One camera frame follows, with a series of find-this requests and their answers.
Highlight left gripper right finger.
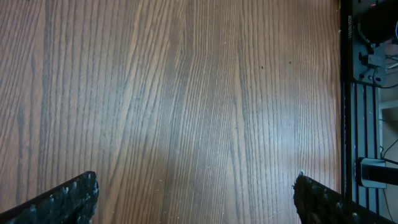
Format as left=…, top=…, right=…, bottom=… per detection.
left=293, top=172, right=394, bottom=224

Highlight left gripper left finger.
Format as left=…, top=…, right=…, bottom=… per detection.
left=1, top=171, right=100, bottom=224

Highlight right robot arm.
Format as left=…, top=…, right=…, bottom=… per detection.
left=358, top=0, right=397, bottom=44

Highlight floor cables and clutter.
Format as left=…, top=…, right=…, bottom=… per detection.
left=377, top=52, right=398, bottom=224

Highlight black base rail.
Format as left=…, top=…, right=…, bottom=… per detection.
left=340, top=0, right=386, bottom=215

